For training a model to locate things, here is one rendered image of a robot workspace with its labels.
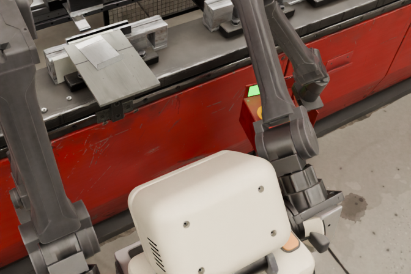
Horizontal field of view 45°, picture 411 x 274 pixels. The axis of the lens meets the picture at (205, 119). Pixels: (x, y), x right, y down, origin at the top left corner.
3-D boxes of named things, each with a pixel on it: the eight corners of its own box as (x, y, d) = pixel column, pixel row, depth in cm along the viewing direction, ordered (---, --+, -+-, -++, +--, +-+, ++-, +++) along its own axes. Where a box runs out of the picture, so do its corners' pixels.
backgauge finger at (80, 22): (67, 39, 148) (65, 26, 144) (38, -7, 162) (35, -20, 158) (104, 28, 152) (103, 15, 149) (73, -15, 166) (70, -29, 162)
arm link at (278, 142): (277, 185, 92) (304, 178, 90) (258, 134, 91) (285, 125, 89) (287, 173, 100) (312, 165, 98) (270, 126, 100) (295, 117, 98)
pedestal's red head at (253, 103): (256, 155, 165) (265, 120, 152) (238, 120, 175) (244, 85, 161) (308, 141, 171) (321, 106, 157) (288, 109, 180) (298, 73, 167)
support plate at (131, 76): (100, 107, 130) (99, 104, 130) (63, 49, 144) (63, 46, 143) (160, 85, 137) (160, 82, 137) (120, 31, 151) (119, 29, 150)
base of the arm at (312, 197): (295, 225, 87) (347, 198, 91) (279, 183, 86) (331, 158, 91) (271, 221, 95) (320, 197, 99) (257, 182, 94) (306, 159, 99)
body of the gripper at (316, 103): (309, 81, 158) (317, 69, 152) (322, 108, 154) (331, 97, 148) (291, 85, 156) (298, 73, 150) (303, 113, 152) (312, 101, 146)
